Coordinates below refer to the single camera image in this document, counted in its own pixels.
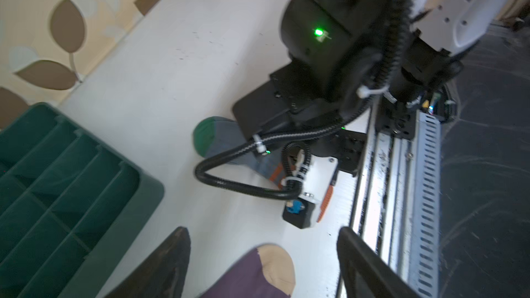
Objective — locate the blue grey sock green toe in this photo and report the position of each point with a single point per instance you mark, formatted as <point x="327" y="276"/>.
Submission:
<point x="216" y="135"/>

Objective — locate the green divided plastic tray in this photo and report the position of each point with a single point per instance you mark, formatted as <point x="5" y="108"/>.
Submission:
<point x="71" y="207"/>

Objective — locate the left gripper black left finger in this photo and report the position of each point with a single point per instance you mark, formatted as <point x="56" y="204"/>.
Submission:
<point x="163" y="272"/>

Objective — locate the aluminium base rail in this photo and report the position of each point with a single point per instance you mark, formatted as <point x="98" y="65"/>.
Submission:
<point x="393" y="202"/>

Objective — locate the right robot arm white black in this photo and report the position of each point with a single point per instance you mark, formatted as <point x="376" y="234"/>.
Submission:
<point x="342" y="55"/>

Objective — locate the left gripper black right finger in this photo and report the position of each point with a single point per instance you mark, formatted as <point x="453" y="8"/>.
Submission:
<point x="363" y="273"/>

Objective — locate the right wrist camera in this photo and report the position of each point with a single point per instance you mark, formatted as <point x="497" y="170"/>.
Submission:
<point x="317" y="189"/>

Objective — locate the purple sock beige toe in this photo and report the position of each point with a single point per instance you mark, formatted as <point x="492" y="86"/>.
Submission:
<point x="265" y="271"/>

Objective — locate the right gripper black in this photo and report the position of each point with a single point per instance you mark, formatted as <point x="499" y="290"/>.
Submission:
<point x="291" y="102"/>

